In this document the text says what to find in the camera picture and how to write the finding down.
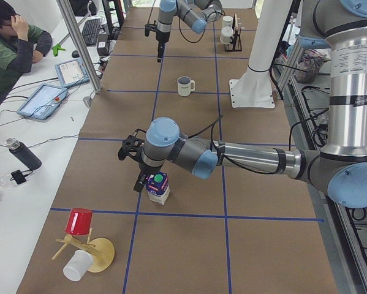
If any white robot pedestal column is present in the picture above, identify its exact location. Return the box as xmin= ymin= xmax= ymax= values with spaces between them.
xmin=229 ymin=0 xmax=293 ymax=108

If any black wire cup rack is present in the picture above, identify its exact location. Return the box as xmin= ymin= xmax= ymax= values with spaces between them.
xmin=224 ymin=13 xmax=243 ymax=52

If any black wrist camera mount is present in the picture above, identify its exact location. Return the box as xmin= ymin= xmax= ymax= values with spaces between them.
xmin=145 ymin=20 xmax=157 ymax=37
xmin=117 ymin=129 xmax=146 ymax=162

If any dark grey water bottle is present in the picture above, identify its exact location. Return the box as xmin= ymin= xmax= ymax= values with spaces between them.
xmin=5 ymin=138 xmax=42 ymax=171

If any teach pendant tablet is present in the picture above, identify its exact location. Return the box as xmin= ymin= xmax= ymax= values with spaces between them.
xmin=55 ymin=58 xmax=89 ymax=88
xmin=17 ymin=84 xmax=68 ymax=121

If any near teach pendant tablet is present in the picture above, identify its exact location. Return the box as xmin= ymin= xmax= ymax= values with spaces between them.
xmin=17 ymin=84 xmax=68 ymax=121

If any aluminium frame post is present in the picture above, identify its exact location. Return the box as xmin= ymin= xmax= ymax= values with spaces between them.
xmin=56 ymin=0 xmax=101 ymax=94

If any blue white milk carton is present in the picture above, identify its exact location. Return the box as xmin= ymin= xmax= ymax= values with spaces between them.
xmin=145 ymin=171 xmax=170 ymax=205

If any red plastic cup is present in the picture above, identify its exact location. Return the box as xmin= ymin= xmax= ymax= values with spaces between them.
xmin=64 ymin=208 xmax=93 ymax=235

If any seated person green shirt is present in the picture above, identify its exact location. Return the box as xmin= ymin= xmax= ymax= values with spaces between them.
xmin=0 ymin=1 xmax=52 ymax=105

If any white mug grey inside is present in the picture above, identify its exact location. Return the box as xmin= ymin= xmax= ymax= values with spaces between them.
xmin=177 ymin=76 xmax=195 ymax=97

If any white cup with label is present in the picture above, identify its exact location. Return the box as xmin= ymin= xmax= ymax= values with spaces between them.
xmin=220 ymin=26 xmax=234 ymax=45

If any white cup lettered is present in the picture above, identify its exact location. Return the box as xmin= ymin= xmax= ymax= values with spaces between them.
xmin=222 ymin=15 xmax=234 ymax=28

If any wooden cup tree stand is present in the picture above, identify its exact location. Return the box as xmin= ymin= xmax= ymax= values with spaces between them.
xmin=51 ymin=228 xmax=115 ymax=273

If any small metal cylinder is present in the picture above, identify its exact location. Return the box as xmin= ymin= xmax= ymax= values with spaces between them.
xmin=83 ymin=96 xmax=92 ymax=108

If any black power adapter box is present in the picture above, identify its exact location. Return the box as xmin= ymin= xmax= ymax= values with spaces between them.
xmin=96 ymin=33 xmax=110 ymax=56

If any far teach pendant tablet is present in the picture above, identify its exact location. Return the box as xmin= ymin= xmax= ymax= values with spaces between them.
xmin=55 ymin=58 xmax=89 ymax=88

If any translucent white plastic cup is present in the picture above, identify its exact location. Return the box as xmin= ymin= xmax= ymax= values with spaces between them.
xmin=63 ymin=249 xmax=94 ymax=282

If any black keyboard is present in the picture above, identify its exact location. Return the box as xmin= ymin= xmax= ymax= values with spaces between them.
xmin=81 ymin=18 xmax=101 ymax=47

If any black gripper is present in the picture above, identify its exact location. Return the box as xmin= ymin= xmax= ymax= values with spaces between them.
xmin=156 ymin=29 xmax=169 ymax=62
xmin=134 ymin=162 xmax=162 ymax=193

